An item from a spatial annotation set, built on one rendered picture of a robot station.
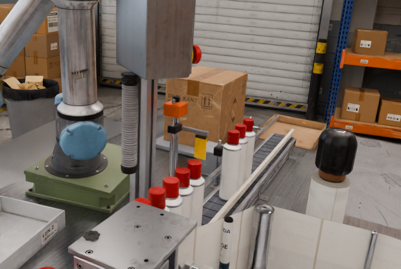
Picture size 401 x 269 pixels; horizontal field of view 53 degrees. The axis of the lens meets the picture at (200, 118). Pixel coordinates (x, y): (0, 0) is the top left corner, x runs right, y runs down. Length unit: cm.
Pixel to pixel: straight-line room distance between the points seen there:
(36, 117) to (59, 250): 251
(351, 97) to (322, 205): 378
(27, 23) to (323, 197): 83
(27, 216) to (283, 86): 443
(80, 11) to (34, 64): 377
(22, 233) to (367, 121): 409
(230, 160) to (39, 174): 56
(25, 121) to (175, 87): 213
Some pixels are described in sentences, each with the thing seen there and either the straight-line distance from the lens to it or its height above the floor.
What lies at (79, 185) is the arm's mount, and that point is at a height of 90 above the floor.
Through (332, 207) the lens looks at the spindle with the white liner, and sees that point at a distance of 94.
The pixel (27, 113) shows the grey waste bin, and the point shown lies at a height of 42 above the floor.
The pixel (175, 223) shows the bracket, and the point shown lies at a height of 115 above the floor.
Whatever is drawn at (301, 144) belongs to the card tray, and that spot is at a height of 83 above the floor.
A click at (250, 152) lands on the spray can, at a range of 123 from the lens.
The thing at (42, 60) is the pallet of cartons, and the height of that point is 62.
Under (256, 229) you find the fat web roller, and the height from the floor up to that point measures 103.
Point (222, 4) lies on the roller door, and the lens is 531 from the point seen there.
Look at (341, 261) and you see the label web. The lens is 83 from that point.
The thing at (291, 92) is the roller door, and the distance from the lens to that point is 531.
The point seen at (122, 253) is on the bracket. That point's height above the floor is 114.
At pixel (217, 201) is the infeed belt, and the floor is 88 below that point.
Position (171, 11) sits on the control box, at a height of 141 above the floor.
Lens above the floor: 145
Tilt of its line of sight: 18 degrees down
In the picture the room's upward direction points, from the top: 4 degrees clockwise
